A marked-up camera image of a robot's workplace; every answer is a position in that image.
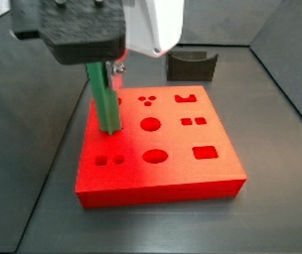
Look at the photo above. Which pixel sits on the red shape-sorting board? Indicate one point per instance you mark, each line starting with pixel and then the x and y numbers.
pixel 170 155

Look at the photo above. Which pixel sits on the black curved holder bracket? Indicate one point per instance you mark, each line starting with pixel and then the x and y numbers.
pixel 190 66

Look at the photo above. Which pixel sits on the green star-shaped peg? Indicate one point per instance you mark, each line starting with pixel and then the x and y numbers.
pixel 105 98

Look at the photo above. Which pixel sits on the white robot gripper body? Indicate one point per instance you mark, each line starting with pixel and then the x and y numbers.
pixel 154 23

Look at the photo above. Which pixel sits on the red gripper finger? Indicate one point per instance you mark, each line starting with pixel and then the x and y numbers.
pixel 115 70

